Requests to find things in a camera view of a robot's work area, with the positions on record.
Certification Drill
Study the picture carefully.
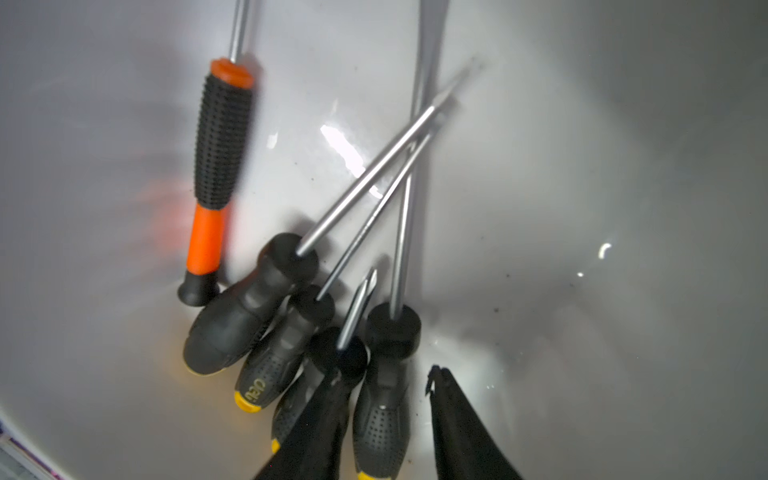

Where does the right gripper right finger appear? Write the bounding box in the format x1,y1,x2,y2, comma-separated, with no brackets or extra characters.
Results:
425,365,521,480

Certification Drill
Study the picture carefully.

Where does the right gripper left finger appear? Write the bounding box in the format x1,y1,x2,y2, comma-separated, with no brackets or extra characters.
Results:
254,367,349,480

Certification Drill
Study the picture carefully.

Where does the black yellow stubby screwdriver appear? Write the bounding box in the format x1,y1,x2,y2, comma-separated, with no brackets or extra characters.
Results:
271,267,378,454

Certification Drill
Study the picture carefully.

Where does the white storage box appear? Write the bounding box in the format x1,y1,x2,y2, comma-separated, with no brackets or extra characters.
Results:
1,1,767,479

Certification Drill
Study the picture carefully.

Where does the slim orange black precision screwdriver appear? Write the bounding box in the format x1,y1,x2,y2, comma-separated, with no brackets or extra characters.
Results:
177,1,255,307

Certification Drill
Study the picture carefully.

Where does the black yellow long screwdriver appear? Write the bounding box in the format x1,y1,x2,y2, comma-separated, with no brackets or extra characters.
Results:
352,1,449,479

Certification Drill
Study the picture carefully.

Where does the yellow handled screwdriver in box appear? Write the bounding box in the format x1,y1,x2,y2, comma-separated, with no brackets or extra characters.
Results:
183,66,472,376

